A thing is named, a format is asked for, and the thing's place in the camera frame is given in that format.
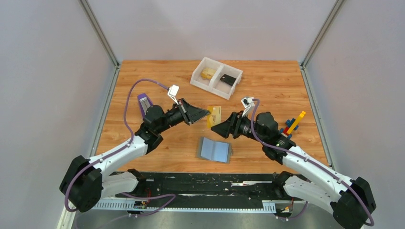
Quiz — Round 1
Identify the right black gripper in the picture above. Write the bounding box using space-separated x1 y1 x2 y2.
211 111 266 145

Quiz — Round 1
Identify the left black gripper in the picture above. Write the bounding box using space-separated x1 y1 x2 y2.
156 98 210 134

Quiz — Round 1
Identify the gold card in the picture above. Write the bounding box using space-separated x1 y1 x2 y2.
200 67 216 80
207 105 222 128

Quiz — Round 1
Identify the grey card holder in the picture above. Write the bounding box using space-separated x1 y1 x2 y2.
196 137 233 164

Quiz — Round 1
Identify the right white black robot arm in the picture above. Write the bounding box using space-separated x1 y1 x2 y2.
211 112 376 229

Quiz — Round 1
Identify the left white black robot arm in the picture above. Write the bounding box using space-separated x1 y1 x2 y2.
59 98 210 212

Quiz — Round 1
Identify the gold card in tray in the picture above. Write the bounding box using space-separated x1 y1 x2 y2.
200 67 216 80

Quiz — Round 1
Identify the black card in tray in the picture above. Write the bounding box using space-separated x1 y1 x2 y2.
220 74 236 86

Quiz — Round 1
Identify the white two-compartment tray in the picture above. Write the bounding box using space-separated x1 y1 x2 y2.
190 57 243 100

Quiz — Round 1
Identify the purple metronome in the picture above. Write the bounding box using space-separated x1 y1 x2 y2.
137 93 153 117

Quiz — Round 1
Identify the colourful toy brick figure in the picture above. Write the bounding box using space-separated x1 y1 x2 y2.
279 111 306 139

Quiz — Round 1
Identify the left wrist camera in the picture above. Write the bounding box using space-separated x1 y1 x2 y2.
167 84 180 104

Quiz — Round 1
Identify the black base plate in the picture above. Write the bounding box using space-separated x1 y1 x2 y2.
129 172 305 212

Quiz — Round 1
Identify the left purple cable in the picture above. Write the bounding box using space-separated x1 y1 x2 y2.
64 78 171 213

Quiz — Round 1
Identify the aluminium rail frame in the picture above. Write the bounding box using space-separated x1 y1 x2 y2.
90 194 291 214

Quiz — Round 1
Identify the left aluminium corner post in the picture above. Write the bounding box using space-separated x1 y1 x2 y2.
78 0 120 68

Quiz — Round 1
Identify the aluminium corner post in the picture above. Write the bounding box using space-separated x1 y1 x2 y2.
78 0 120 68
301 0 346 68

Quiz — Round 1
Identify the right aluminium corner post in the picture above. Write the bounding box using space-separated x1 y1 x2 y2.
301 0 346 68

